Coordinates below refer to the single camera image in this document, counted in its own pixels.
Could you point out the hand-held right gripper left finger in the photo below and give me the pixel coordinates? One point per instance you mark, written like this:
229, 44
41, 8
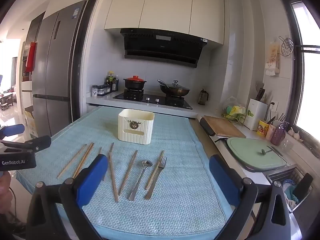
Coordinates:
92, 177

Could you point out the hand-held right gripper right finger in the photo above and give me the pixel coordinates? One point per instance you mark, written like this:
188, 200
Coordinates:
222, 177

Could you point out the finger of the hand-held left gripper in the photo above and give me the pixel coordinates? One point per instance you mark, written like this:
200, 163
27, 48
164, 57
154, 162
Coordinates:
37, 142
12, 130

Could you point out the metal spoon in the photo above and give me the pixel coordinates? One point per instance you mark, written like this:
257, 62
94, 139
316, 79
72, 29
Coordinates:
146, 164

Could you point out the metal fork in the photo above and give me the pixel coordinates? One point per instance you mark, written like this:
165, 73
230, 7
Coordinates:
157, 180

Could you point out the cream ribbed utensil holder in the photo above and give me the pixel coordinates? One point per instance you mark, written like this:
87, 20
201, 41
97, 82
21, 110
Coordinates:
147, 132

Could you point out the person's left hand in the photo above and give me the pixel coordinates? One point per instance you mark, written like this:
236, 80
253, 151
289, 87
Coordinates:
5, 192

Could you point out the cardboard box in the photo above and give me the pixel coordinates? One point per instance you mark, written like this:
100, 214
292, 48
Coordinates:
30, 122

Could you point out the wooden furniture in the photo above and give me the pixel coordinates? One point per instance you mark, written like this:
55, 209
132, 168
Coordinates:
7, 100

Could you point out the green cutting board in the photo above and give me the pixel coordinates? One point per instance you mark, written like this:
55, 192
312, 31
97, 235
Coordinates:
252, 155

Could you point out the light blue woven mat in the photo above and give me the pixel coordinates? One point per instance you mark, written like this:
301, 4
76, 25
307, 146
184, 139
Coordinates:
180, 192

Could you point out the wooden cutting board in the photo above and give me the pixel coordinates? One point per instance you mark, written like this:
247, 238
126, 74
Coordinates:
223, 126

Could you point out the kitchen knife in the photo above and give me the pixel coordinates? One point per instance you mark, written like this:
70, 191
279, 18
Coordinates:
278, 155

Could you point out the yellow printed cup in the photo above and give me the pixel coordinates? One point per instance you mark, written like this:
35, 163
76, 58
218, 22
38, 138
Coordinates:
263, 128

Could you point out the grey refrigerator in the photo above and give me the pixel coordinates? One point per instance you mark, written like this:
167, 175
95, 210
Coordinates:
55, 80

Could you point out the pink cup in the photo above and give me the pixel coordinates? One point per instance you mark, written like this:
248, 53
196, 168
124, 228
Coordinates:
270, 132

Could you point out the plastic bag with sponges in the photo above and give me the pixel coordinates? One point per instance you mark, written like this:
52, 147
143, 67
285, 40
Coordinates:
233, 111

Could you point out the kitchen sink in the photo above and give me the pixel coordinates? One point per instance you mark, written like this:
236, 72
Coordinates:
290, 187

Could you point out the white knife block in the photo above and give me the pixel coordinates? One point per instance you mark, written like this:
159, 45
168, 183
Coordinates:
256, 115

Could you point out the purple bottle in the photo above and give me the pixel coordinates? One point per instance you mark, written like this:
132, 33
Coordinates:
279, 135

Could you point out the red hanging cloth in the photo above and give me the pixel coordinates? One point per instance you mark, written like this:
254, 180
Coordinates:
31, 57

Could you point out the white spice jar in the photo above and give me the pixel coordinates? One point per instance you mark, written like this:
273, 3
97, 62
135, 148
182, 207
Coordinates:
94, 91

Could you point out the dark glass kettle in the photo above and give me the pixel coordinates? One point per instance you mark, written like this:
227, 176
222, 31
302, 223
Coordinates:
203, 97

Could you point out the garlic bulbs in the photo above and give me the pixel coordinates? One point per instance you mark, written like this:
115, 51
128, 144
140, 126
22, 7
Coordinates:
295, 133

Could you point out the oil bottle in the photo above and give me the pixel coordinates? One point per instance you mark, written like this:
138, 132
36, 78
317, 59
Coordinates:
109, 80

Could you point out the dark sauce bottle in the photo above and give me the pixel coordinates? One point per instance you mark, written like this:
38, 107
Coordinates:
115, 83

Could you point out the black gas stove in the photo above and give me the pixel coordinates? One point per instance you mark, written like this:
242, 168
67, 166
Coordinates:
152, 100

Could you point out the wok with glass lid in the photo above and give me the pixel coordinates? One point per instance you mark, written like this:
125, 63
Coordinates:
175, 90

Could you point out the black pot with red lid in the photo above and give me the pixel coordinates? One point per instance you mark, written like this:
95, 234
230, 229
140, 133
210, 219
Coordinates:
135, 83

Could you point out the hanging printed cloth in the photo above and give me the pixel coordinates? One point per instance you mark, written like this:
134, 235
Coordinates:
272, 57

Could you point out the black range hood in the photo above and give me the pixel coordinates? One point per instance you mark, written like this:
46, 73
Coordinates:
160, 47

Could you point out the metal steamer rack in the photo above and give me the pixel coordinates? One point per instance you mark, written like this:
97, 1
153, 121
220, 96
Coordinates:
287, 46

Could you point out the wall outlet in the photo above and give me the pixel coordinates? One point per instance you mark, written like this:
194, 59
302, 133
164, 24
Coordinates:
273, 106

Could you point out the window frame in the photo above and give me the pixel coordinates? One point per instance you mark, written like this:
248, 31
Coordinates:
298, 62

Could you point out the white wall cabinets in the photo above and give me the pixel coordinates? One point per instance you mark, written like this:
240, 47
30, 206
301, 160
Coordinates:
165, 7

